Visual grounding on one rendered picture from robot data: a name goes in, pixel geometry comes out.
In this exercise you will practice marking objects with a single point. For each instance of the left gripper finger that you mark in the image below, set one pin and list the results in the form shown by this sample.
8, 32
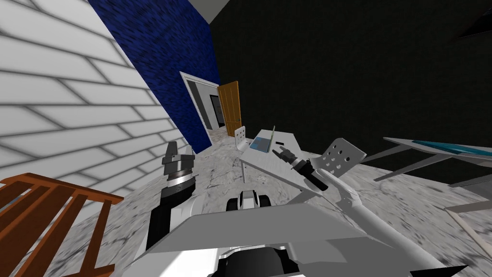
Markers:
172, 149
188, 151

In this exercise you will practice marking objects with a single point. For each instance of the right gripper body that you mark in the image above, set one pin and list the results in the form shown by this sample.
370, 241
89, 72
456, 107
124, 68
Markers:
290, 157

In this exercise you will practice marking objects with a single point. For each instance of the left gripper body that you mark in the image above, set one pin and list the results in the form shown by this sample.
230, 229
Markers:
177, 164

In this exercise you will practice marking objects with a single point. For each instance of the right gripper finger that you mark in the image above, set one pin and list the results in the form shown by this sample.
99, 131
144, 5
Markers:
283, 149
277, 153

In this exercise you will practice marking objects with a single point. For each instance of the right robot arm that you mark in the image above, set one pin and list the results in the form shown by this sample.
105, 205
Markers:
369, 223

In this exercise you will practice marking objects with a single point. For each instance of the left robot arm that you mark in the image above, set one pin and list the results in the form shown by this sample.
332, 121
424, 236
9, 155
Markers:
177, 196

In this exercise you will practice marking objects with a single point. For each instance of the white table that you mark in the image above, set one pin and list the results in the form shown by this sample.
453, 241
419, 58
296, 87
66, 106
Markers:
269, 165

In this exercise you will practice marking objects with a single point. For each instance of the open laptop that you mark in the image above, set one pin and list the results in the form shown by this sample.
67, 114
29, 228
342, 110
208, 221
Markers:
261, 144

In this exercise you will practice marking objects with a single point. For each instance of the white perforated chair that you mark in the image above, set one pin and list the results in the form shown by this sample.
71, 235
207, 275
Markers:
241, 138
340, 156

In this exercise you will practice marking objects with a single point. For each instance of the orange wooden door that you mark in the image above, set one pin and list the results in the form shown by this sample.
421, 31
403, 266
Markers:
230, 107

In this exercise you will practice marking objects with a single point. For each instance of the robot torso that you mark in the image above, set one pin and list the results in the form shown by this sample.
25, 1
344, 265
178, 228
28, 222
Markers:
265, 231

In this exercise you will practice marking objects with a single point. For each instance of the brown wooden slatted furniture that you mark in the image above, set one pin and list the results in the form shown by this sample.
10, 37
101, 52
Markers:
46, 215

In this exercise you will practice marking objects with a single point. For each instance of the grey table with teal top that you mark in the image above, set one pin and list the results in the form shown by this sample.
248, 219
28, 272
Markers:
434, 148

